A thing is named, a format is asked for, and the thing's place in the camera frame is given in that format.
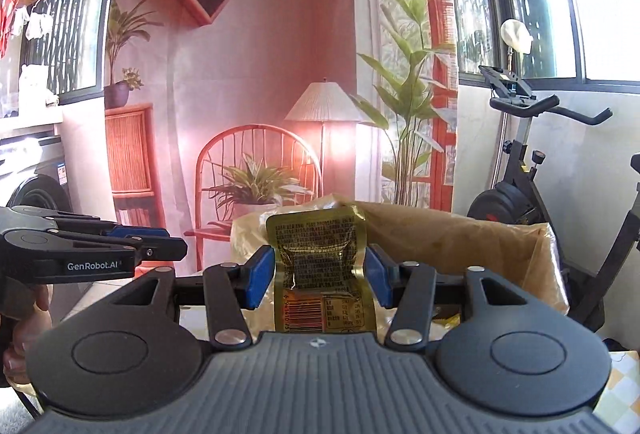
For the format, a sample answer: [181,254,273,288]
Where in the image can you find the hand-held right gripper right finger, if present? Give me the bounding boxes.
[364,245,551,349]

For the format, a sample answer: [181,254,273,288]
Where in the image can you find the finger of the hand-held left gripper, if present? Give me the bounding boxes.
[132,237,189,262]
[102,223,169,241]

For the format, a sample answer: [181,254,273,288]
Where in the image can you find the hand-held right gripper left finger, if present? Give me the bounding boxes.
[103,246,277,350]

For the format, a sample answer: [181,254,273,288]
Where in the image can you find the gold foil snack packet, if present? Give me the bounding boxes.
[265,207,377,335]

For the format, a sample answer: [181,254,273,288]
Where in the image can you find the cardboard box with plastic liner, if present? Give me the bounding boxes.
[230,193,571,350]

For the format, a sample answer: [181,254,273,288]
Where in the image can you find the person's left hand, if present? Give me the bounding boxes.
[2,283,53,386]

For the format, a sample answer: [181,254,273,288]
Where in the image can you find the washing machine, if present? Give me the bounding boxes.
[0,134,76,215]

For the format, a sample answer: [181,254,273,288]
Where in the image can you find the black exercise bike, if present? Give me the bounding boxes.
[466,64,640,337]

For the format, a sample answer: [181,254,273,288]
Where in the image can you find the white plastic bag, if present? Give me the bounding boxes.
[20,64,61,107]

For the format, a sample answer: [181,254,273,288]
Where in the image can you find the printed room backdrop cloth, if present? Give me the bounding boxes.
[102,0,460,275]

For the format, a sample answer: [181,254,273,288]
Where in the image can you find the window with metal grille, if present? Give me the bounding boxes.
[20,0,123,107]

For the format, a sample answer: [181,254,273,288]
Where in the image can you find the hanging white clothes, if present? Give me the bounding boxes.
[0,0,53,57]

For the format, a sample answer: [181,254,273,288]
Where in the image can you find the checkered floral tablecloth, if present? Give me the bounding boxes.
[592,348,640,432]

